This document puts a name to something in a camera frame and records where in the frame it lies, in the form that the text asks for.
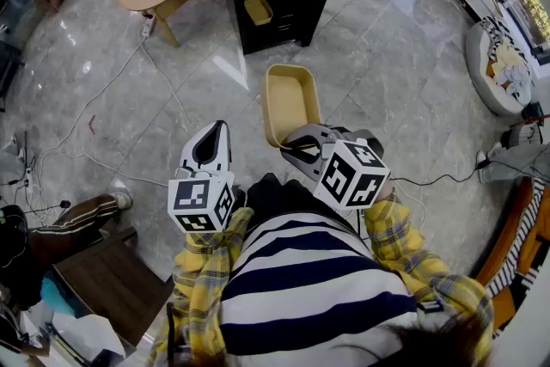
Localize person's striped shirt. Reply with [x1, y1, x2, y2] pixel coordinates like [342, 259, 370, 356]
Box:
[217, 210, 421, 358]

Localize person's black trousers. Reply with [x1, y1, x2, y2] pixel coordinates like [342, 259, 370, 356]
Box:
[243, 172, 330, 231]

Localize person's left forearm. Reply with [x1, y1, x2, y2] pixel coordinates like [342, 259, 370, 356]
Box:
[148, 205, 255, 367]

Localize black cable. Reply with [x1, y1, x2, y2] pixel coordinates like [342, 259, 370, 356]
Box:
[388, 166, 489, 187]

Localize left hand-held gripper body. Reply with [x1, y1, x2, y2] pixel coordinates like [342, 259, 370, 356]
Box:
[167, 119, 237, 235]

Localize white round basket with cloths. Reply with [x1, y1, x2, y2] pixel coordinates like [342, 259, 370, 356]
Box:
[464, 15, 539, 118]

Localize grey white fabric bundle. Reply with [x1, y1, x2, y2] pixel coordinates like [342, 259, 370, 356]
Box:
[499, 125, 546, 150]

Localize orange striped cloth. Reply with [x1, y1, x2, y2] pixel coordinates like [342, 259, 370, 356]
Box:
[474, 175, 550, 334]

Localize white cable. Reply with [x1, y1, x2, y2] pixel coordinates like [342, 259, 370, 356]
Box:
[25, 23, 204, 191]

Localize person's right forearm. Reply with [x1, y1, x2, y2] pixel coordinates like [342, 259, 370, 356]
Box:
[364, 187, 496, 360]

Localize dark wooden stool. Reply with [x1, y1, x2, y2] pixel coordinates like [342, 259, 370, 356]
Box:
[51, 226, 175, 348]

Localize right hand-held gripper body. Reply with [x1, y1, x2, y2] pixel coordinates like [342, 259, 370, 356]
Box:
[280, 124, 392, 211]

